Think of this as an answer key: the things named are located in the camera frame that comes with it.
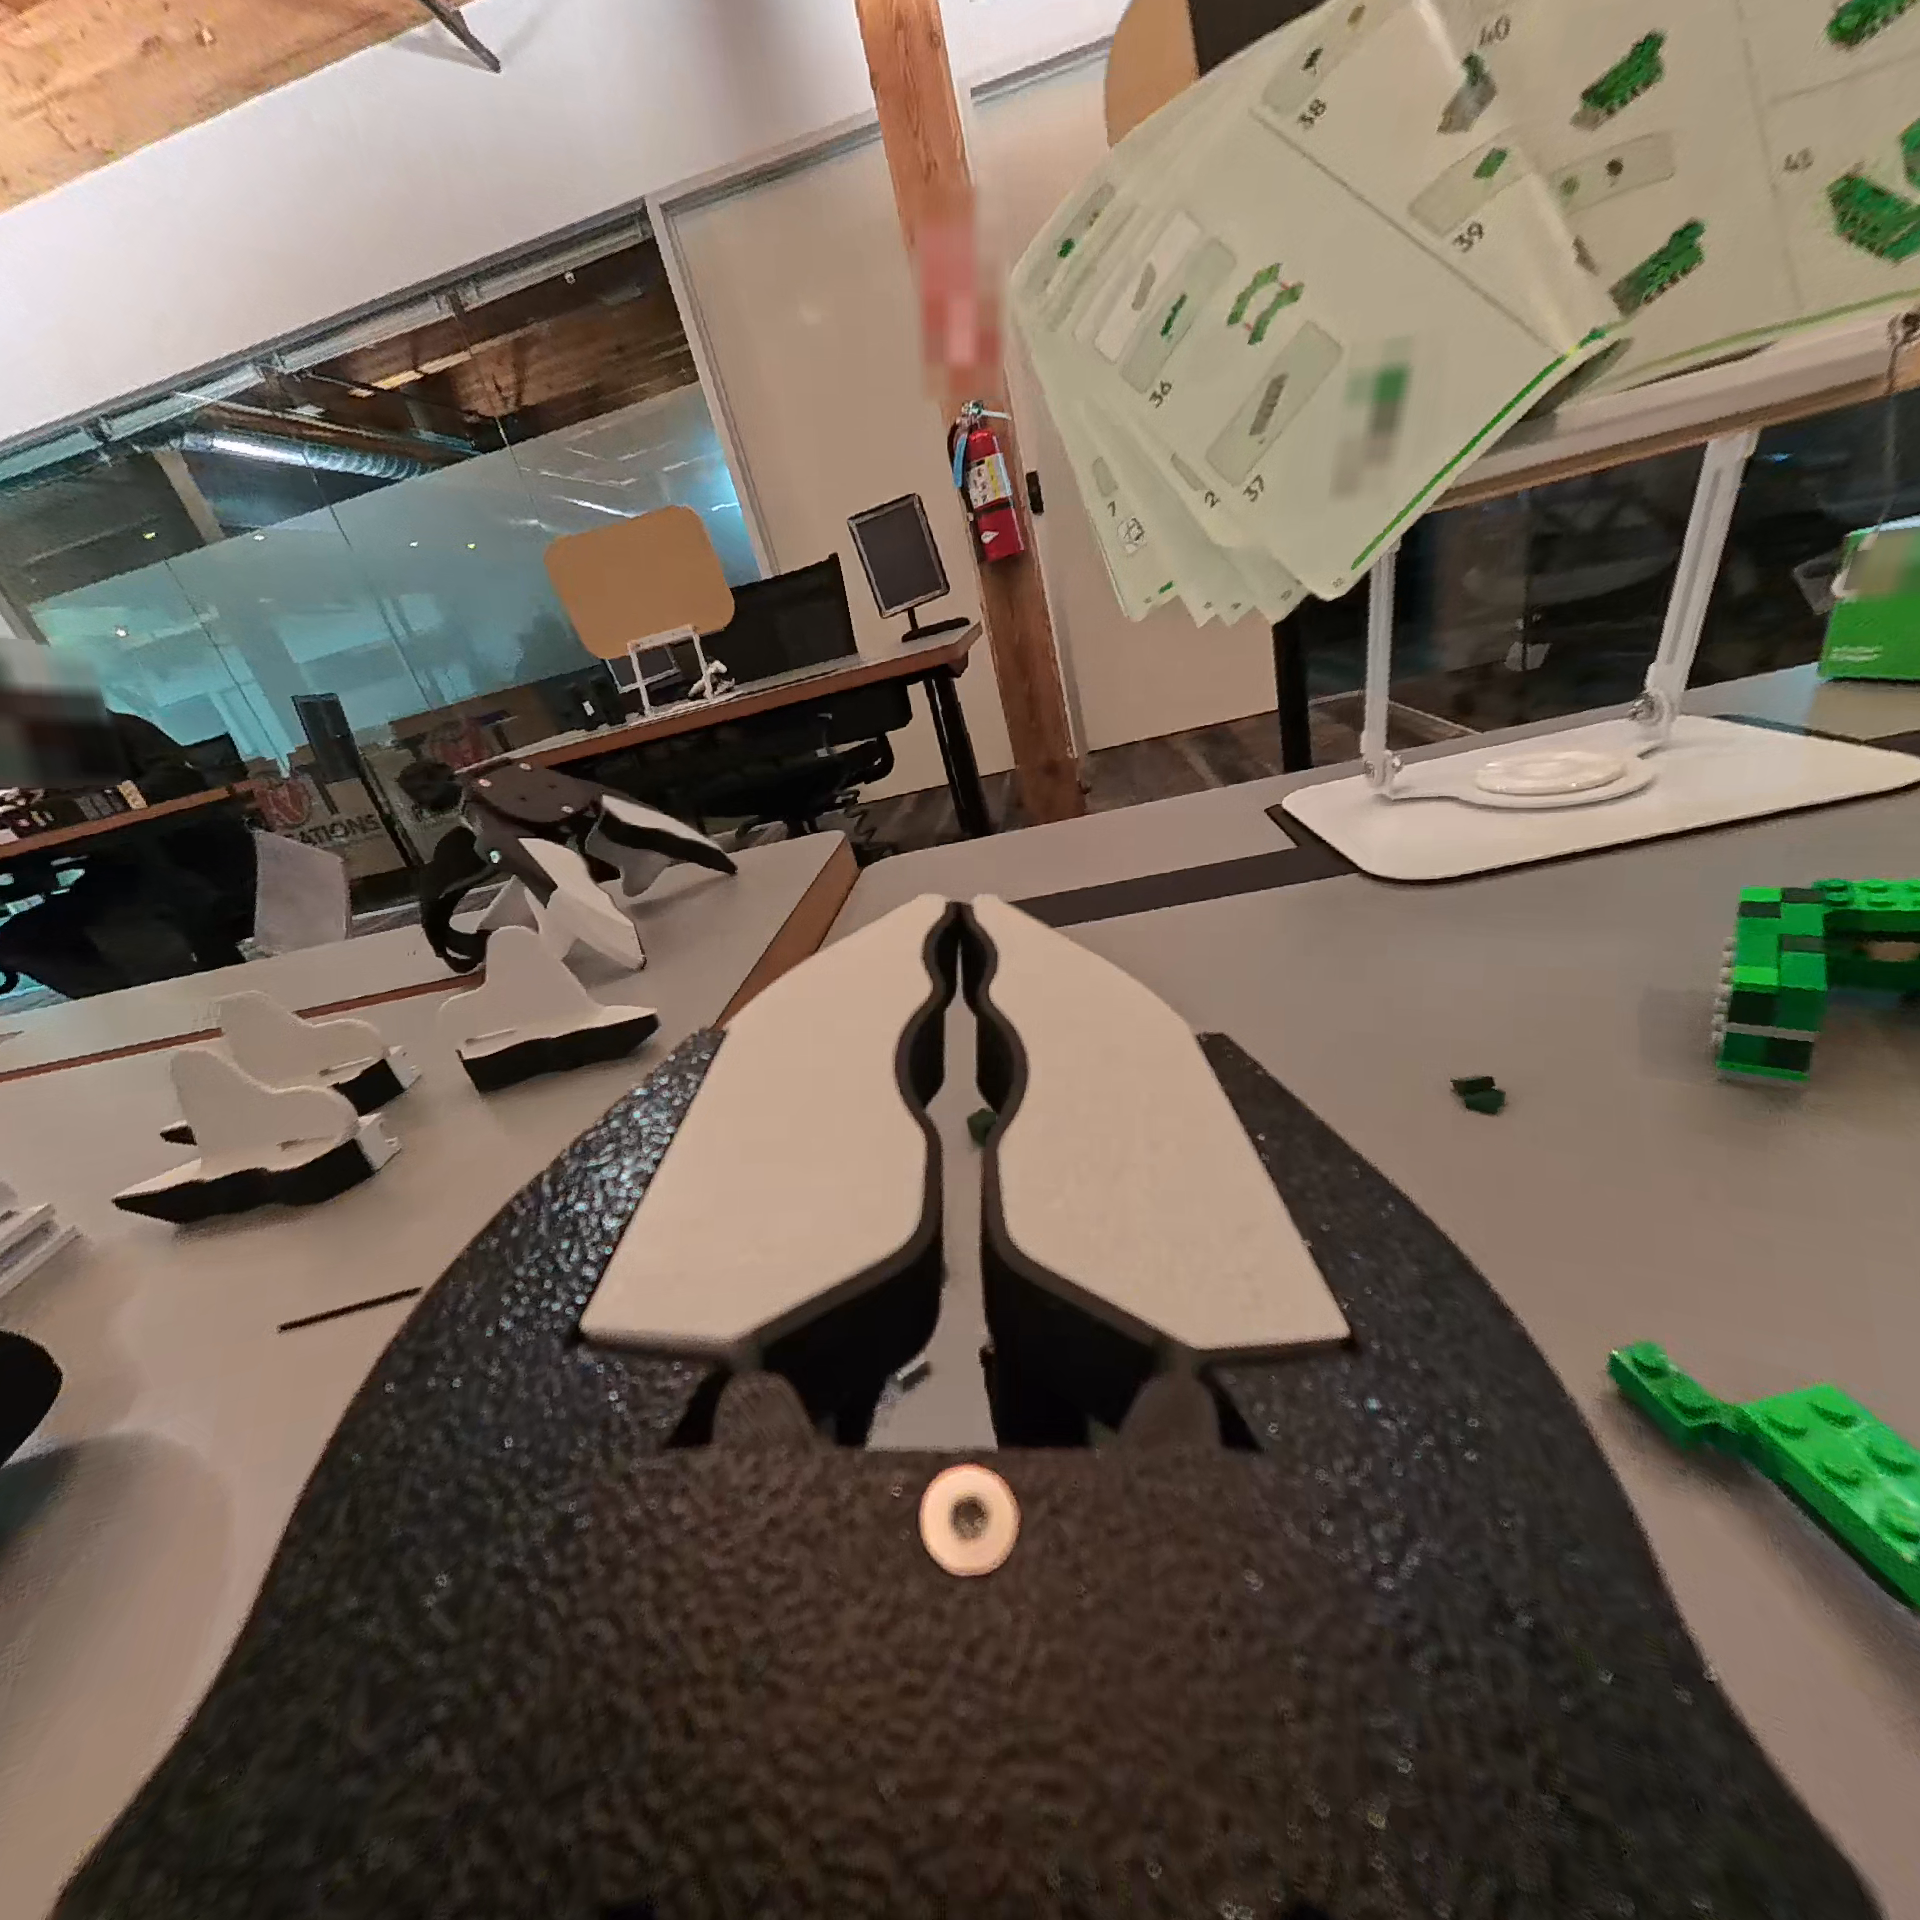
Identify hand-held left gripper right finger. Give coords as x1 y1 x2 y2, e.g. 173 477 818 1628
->
966 897 1354 1442

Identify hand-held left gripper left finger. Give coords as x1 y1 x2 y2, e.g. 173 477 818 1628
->
581 897 968 1442

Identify green brick model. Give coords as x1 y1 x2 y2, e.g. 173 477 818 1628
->
1714 878 1920 1086

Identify green brick plate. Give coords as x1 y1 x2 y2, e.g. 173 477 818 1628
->
1607 1340 1920 1609

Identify grey desk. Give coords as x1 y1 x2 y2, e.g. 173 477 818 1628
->
0 660 1920 1920

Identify wooden desk black legs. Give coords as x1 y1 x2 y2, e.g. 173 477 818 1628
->
491 621 995 842

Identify grey table with wooden edge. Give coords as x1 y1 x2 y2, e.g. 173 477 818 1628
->
0 830 859 1074

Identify white black wedge part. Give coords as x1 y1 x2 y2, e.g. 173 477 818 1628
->
112 1048 402 1225
191 988 422 1115
439 925 662 1096

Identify black tape strip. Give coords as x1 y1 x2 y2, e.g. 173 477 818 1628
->
1030 808 1356 929

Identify black office chair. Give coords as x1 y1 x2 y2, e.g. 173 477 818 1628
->
701 704 906 846

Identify black and white gripper device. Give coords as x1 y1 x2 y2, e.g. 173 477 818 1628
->
415 756 740 970

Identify thin dark stick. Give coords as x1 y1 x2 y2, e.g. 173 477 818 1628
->
276 1285 426 1334

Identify wide black monitor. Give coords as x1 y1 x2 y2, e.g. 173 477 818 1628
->
710 554 864 685

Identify white book stand tan board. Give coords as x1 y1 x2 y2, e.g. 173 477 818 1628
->
544 505 739 720
1106 0 1920 883

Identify small silver monitor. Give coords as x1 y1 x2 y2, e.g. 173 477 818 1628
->
845 491 972 645

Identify red fire extinguisher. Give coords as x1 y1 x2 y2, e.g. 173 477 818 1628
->
947 401 1030 566

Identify white layered part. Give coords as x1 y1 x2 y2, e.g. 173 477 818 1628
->
0 1178 80 1301

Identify dark rounded object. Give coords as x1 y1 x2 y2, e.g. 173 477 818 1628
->
0 1325 63 1470

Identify green brick instruction booklet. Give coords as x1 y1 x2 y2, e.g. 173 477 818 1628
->
1008 0 1920 628

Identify green cardboard box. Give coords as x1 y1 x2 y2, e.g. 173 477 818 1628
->
1815 520 1920 682

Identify wooden post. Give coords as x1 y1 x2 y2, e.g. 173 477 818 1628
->
855 0 1086 825

